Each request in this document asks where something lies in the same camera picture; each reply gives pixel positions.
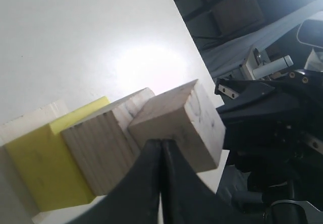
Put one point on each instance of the grey cloth backdrop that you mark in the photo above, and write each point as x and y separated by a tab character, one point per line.
237	49

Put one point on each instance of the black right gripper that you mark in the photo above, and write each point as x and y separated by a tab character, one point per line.
274	133

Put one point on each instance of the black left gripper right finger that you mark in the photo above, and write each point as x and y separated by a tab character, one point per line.
185	198

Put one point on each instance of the white metal camera stand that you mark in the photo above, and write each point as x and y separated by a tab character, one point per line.
257	65

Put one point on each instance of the medium wooden cube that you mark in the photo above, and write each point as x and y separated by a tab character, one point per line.
101	144

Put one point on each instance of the dark storage shelf boxes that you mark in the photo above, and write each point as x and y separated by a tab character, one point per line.
215	22

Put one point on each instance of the large wooden cube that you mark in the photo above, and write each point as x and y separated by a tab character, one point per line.
13	130

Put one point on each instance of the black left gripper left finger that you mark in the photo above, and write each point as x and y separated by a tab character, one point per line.
135	199

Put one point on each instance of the yellow cube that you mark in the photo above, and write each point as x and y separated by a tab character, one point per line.
46	165

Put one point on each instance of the small white wooden cube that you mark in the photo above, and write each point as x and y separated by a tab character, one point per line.
186	115

